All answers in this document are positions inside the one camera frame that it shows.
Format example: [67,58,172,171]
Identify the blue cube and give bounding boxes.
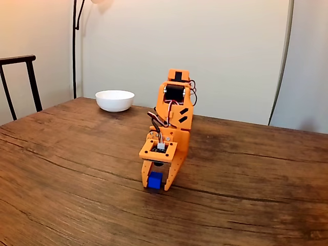
[147,171,163,191]

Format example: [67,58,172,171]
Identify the orange framed gripper camera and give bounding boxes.
[138,132,179,168]

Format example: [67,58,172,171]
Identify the white bowl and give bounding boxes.
[95,90,135,113]

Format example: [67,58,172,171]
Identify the black chair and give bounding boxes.
[0,54,44,121]

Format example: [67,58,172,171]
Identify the black floor lamp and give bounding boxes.
[72,0,115,99]

